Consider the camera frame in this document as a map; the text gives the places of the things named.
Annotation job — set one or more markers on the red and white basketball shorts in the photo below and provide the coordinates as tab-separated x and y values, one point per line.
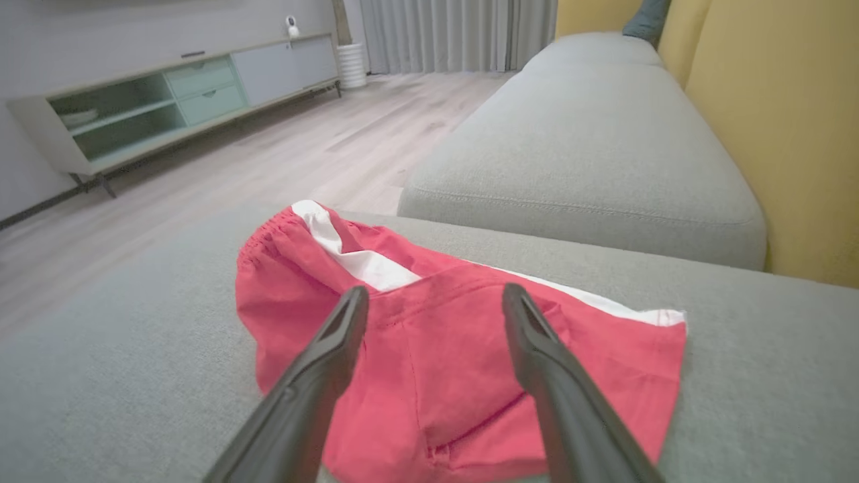
443	362

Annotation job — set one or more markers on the large yellow sofa back cushion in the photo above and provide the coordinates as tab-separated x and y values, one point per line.
785	134

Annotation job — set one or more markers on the grey sofa seat cushion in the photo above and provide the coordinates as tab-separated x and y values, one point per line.
584	147

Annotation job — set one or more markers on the grey pleated curtain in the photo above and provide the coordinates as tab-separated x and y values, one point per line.
456	33

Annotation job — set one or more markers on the dark teal throw pillow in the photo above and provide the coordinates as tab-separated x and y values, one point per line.
647	20

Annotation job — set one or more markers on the large grey sofa seat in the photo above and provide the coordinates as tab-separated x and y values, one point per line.
121	376

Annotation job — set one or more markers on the white bowl in cabinet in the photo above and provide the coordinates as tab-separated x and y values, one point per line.
79	119

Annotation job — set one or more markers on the small white home camera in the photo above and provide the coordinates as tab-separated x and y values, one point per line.
292	27

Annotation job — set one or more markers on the low green and grey cabinet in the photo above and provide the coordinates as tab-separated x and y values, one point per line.
201	94

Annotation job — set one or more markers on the white ribbed floor vase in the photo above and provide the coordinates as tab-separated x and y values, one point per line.
351	66

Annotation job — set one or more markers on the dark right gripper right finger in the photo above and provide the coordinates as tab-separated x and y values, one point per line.
577	416

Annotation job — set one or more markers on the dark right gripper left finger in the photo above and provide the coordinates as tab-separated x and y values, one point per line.
295	409

